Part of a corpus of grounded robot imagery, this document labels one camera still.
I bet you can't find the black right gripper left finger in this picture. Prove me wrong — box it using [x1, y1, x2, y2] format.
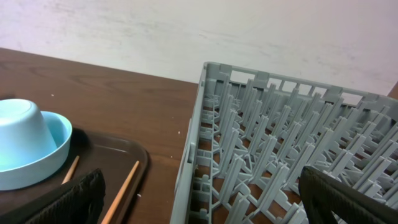
[1, 169, 106, 224]

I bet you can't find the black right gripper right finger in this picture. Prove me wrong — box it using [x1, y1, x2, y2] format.
[298, 166, 397, 224]

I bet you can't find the grey dishwasher rack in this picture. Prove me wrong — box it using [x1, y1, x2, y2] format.
[170, 62, 397, 223]

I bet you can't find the left wooden chopstick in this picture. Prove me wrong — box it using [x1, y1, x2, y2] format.
[62, 156, 80, 184]

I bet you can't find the wooden chopstick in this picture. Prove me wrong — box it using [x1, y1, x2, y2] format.
[101, 161, 139, 224]
[62, 156, 80, 184]

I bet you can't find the right wooden chopstick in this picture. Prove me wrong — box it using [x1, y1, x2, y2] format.
[101, 161, 139, 224]

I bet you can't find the light blue small bowl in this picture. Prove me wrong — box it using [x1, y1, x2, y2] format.
[1, 111, 73, 191]

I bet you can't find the dark brown serving tray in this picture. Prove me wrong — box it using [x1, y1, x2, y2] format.
[1, 128, 149, 223]

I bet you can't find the light blue cup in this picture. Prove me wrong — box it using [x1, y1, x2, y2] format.
[1, 99, 57, 170]

